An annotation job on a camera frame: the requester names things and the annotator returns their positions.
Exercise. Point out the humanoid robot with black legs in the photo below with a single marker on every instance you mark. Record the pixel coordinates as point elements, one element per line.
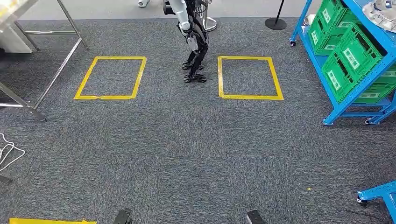
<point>201,49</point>

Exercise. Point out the chrome stand base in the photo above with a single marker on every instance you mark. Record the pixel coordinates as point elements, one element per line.
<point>210,24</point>

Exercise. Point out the yellow tape square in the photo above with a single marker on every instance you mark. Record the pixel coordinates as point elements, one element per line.
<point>106,97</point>

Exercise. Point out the black right robot foot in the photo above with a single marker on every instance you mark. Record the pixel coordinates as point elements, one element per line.
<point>256,217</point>

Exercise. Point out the blue steel shelf rack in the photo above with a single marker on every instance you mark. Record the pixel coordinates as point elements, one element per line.
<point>380,190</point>
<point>334,116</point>

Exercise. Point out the green plastic crate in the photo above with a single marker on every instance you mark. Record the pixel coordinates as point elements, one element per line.
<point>371,66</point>
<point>349,80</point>
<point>325,34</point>
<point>340,12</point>
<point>380,88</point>

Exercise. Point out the silver-grey wheel cover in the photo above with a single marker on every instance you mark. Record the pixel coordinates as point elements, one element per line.
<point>383,15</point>

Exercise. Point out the black stanchion post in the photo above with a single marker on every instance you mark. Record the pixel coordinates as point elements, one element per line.
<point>275,24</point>

